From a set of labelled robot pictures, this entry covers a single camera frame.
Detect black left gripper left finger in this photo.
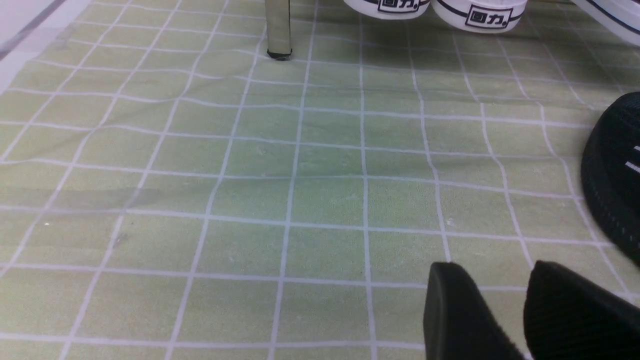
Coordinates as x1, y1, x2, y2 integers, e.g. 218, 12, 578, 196
423, 262, 525, 360

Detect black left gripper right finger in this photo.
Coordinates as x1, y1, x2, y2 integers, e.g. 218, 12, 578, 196
523, 260, 640, 360

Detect black knit sneaker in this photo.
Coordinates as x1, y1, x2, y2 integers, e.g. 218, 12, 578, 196
580, 91, 640, 265

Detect navy slip-on shoe left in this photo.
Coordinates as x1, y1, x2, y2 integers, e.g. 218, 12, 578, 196
573, 0, 640, 46

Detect chrome metal shoe rack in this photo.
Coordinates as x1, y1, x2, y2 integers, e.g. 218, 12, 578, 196
264, 0, 293, 61

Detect black canvas sneaker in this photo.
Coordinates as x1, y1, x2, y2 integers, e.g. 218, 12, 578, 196
343, 0, 431, 21
430, 0, 528, 34

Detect green checkered tablecloth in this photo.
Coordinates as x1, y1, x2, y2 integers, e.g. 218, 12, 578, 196
0, 0, 639, 360

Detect black canvas sneaker far left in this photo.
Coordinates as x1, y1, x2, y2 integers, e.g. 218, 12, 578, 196
343, 0, 431, 21

